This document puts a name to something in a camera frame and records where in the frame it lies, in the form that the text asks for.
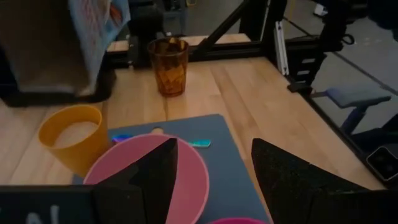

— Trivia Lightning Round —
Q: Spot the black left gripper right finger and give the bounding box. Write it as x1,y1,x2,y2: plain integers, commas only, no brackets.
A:
251,138,374,224

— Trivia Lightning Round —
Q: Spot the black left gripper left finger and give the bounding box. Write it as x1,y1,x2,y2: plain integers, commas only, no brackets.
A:
93,138,179,224

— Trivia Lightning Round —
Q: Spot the pink bowl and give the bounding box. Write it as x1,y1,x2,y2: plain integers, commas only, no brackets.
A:
83,133,210,224

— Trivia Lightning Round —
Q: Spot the magenta plate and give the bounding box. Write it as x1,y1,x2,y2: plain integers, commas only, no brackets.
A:
208,217,270,224

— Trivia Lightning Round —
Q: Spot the iridescent spoon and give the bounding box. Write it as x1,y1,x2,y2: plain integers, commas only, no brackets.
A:
111,133,212,149

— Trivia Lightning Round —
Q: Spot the orange plastic cup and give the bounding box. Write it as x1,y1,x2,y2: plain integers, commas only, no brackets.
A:
37,104,109,179

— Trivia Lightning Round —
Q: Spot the blue cereal box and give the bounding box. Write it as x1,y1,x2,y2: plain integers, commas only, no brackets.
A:
0,0,131,94

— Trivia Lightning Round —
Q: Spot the blue placemat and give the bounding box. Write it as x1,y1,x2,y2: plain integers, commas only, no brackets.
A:
73,114,271,224

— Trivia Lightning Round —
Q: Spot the black smartphone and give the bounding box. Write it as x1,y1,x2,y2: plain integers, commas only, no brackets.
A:
366,145,398,182

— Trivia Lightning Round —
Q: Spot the grey blue stool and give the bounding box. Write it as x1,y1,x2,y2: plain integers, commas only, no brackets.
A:
310,86,393,135

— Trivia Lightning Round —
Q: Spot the shiny gold bag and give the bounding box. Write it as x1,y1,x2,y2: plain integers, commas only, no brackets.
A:
147,37,190,98

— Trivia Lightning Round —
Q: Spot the black equipment stand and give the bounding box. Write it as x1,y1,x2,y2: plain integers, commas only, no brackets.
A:
320,0,398,53

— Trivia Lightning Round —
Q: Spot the silver frame bracket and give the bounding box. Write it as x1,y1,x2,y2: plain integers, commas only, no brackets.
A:
273,20,290,77

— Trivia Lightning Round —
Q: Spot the black aluminium table frame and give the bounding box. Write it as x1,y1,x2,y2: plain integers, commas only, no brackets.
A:
105,0,398,190

